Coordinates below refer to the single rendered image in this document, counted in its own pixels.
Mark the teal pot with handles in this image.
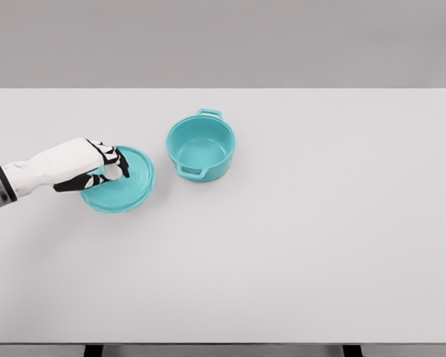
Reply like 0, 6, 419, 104
166, 108, 236, 184

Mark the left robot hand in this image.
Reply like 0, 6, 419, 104
37, 138, 131, 193

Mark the teal pot lid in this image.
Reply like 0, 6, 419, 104
80, 145, 157, 214

